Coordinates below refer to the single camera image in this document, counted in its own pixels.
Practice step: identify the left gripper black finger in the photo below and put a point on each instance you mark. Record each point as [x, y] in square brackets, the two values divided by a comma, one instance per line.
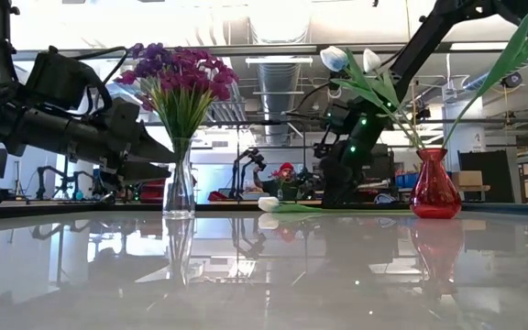
[145, 172]
[149, 151]

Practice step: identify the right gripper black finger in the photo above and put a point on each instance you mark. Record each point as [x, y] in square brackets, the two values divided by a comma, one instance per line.
[342, 181]

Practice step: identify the magenta artificial flower bunch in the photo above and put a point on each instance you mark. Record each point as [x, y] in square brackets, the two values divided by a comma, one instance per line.
[209, 75]
[126, 78]

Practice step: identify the white artificial tulip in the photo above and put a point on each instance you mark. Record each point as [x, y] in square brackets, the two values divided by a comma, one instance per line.
[371, 60]
[268, 204]
[334, 58]
[511, 46]

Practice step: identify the violet artificial flower bunch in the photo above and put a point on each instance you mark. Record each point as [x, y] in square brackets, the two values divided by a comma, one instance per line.
[151, 57]

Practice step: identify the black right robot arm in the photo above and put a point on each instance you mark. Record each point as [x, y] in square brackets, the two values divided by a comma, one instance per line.
[422, 41]

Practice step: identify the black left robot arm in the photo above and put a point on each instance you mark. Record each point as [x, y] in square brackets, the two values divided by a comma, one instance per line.
[39, 133]

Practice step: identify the black background robot arm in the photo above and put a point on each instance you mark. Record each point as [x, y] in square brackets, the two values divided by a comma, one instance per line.
[257, 160]
[44, 176]

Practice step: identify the clear glass vase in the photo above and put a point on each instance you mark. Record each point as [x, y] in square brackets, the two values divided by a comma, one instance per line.
[179, 201]

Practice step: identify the red glass vase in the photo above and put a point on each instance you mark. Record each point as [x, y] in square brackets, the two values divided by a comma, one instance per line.
[433, 192]

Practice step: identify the red storage bin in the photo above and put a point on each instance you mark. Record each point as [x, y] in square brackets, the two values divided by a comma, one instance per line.
[151, 192]

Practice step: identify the person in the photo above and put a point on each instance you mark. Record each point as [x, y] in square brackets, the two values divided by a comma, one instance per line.
[284, 188]

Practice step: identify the blue storage bin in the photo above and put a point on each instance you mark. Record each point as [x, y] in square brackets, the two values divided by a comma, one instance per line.
[406, 180]

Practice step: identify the long ceiling light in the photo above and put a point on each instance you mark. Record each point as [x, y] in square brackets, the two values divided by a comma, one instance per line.
[278, 60]

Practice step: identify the brown cardboard box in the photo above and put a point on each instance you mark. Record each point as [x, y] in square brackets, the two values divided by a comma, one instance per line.
[466, 178]

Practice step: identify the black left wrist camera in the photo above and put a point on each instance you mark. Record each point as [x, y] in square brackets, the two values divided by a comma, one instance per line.
[62, 78]

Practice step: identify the silver ventilation duct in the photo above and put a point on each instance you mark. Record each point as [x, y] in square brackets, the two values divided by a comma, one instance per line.
[278, 91]

